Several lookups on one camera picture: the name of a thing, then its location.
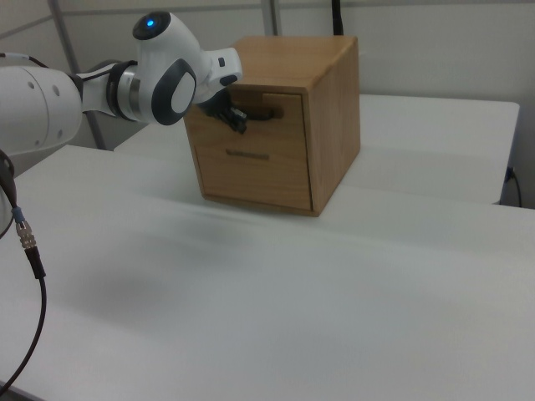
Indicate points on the wooden two-drawer cabinet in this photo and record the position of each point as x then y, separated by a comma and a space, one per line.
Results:
330, 121

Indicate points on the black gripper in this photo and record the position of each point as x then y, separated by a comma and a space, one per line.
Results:
215, 106

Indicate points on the black vertical pole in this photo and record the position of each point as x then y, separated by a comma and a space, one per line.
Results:
337, 16

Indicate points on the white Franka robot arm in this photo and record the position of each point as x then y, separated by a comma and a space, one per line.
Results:
167, 75

